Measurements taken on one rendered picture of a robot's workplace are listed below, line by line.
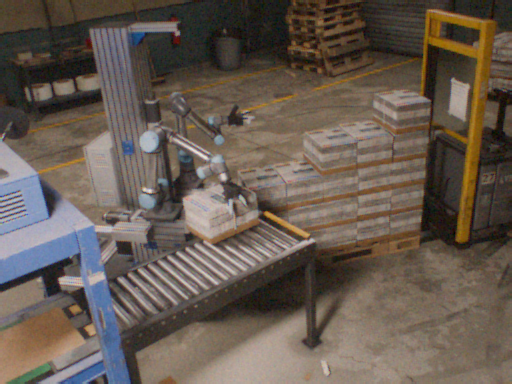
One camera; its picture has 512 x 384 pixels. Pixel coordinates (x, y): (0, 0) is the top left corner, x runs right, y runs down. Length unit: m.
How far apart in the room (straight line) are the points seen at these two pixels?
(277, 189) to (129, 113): 1.19
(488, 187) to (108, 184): 2.96
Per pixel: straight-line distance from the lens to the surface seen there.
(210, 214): 3.20
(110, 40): 3.61
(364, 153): 4.11
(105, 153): 3.84
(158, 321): 2.78
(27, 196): 2.21
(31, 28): 9.80
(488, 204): 4.74
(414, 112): 4.19
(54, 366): 2.72
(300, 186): 3.99
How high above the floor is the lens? 2.53
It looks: 26 degrees down
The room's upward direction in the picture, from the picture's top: 4 degrees counter-clockwise
